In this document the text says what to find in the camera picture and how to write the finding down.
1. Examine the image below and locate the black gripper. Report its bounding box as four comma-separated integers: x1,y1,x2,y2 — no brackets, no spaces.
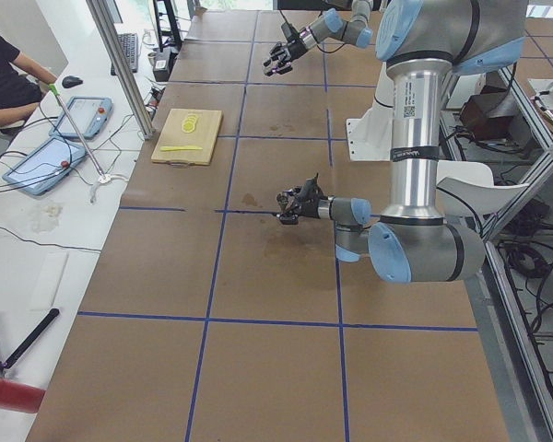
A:
263,40,307,76
278,186,321,225

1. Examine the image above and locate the steel jigger measuring cup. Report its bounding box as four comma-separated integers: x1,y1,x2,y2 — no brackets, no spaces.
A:
276,192,288,225

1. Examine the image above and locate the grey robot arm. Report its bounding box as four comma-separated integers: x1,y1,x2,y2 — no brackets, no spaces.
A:
263,0,388,76
265,1,527,283

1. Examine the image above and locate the bamboo cutting board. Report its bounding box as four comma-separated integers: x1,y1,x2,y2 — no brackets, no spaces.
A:
151,109,223,166

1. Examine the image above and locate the yellow plastic knife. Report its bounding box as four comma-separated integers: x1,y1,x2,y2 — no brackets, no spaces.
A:
159,145,203,152

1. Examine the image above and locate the black keyboard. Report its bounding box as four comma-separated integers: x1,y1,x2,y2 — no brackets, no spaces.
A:
117,33,139,73

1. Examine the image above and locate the white plastic chair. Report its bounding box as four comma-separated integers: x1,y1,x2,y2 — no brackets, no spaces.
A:
436,160,529,216

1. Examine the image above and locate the teach pendant far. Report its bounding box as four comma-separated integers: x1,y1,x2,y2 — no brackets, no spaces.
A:
49,96,112,141

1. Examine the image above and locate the teach pendant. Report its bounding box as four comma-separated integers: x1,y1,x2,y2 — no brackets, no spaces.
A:
2,137,87,196
49,96,112,141

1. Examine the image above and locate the black computer mouse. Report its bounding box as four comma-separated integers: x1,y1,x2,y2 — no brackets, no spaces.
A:
62,76,83,88

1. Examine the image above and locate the teach pendant near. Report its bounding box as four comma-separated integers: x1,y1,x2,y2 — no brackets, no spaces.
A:
2,137,87,196

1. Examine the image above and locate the seated person black shirt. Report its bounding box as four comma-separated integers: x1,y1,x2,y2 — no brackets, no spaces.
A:
0,36,57,128

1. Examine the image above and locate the red cylinder bottle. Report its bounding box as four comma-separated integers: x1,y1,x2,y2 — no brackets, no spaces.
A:
0,378,45,413

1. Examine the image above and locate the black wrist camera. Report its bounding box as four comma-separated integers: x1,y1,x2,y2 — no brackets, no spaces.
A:
300,173,323,200
281,22,298,41

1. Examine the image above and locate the right braided black cable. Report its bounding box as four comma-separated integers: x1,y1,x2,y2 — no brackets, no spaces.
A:
278,8,347,54

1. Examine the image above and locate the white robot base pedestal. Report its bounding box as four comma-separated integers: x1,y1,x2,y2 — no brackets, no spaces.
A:
347,63,394,161

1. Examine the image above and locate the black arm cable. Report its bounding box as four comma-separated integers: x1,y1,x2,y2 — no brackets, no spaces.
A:
435,186,485,240

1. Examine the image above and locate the aluminium frame post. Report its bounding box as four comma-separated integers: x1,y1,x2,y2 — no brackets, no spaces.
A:
86,0,154,140

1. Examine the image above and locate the black handle tool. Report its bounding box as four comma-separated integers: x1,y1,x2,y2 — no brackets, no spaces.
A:
2,308,60,369

